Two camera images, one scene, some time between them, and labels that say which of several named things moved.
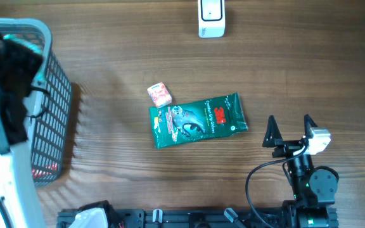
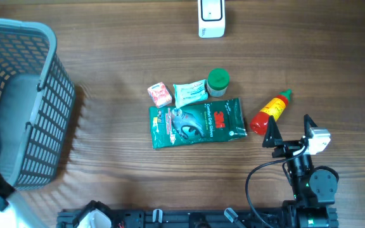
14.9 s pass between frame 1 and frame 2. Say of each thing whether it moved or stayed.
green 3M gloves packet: moved
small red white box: stayed
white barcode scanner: stayed
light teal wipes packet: moved
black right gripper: stayed
